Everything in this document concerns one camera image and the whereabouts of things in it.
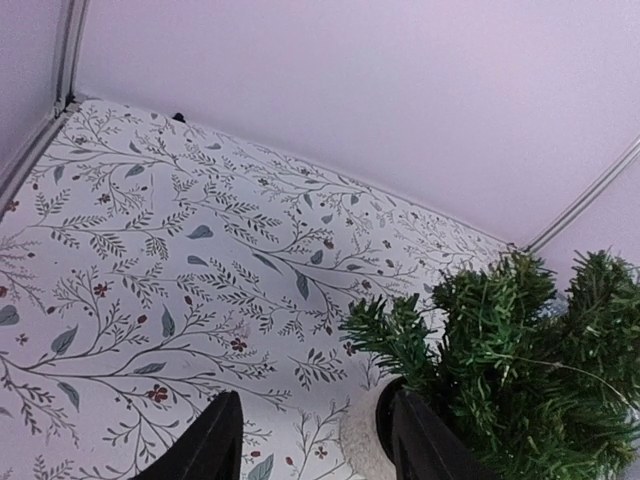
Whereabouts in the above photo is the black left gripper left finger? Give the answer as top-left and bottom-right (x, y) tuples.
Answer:
(134, 391), (244, 480)

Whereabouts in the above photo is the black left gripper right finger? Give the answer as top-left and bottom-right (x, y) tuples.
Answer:
(391, 390), (498, 480)

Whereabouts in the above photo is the white ribbed plant pot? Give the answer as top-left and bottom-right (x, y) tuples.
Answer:
(339, 375), (400, 480)

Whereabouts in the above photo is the small green christmas tree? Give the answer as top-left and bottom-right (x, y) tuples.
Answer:
(341, 250), (639, 479)

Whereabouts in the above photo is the thin fairy light wire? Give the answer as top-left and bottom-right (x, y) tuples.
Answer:
(469, 319), (640, 416)

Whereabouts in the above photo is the aluminium corner post right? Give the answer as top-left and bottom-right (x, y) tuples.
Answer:
(525, 136), (640, 253)

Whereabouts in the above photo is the aluminium corner post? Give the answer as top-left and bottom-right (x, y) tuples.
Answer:
(525, 136), (640, 253)
(53, 0), (90, 118)

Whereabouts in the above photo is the aluminium corner post left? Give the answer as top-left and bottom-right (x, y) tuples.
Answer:
(53, 0), (90, 118)

